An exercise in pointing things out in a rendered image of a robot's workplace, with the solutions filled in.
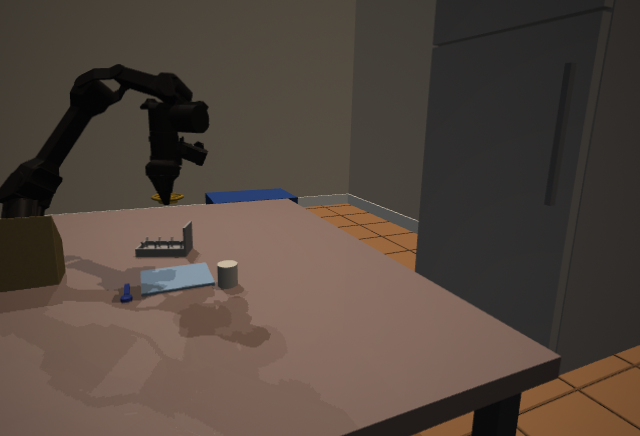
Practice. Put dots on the dark grey cylinder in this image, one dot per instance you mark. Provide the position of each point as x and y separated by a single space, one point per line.
227 274

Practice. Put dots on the light blue flat rectangular slab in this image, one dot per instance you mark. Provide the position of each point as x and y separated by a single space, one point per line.
175 278

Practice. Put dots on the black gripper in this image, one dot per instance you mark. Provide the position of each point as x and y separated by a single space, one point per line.
164 167

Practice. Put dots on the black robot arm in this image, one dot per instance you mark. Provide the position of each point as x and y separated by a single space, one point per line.
29 190

